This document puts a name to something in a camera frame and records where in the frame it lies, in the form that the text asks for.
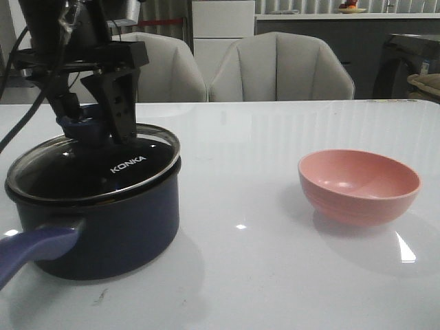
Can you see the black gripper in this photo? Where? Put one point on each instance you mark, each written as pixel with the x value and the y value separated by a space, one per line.
pixel 50 64

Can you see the glass lid with blue knob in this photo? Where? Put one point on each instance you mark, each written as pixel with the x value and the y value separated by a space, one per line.
pixel 87 165

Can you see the pink bowl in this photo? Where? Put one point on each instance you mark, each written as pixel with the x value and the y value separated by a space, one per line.
pixel 357 187

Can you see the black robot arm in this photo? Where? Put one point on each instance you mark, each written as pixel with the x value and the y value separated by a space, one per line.
pixel 74 24

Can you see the left grey upholstered chair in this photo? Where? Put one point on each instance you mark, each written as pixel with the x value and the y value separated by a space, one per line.
pixel 171 74

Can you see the grey upholstered chair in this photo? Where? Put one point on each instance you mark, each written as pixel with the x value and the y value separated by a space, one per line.
pixel 278 66
pixel 171 74

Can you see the red barrier tape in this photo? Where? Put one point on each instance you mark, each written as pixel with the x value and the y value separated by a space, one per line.
pixel 164 22

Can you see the dark blue saucepan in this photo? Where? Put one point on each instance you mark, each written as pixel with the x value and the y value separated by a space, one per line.
pixel 87 243

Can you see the white drawer cabinet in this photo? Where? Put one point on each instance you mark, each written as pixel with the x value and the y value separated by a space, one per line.
pixel 215 26

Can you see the right grey upholstered chair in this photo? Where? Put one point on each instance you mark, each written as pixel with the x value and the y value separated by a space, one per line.
pixel 278 66

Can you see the dark grey sideboard counter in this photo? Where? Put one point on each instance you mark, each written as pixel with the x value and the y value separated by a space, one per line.
pixel 356 39

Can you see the fruit plate on counter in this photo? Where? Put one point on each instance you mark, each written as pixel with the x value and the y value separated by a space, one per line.
pixel 350 7

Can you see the beige cushion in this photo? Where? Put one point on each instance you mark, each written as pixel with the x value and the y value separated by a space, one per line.
pixel 424 87

